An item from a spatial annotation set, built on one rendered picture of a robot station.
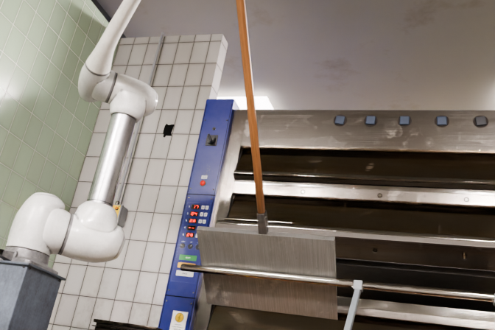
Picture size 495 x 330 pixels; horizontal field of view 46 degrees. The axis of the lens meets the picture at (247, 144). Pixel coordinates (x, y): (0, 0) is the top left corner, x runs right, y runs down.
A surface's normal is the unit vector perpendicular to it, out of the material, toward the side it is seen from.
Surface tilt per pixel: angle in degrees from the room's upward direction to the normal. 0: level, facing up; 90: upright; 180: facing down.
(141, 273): 90
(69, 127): 90
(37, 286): 90
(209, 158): 90
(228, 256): 138
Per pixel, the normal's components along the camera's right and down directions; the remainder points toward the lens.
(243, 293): -0.30, 0.38
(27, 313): 0.94, 0.01
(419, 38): -0.16, 0.90
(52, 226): 0.47, -0.28
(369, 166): -0.21, -0.72
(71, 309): -0.28, -0.43
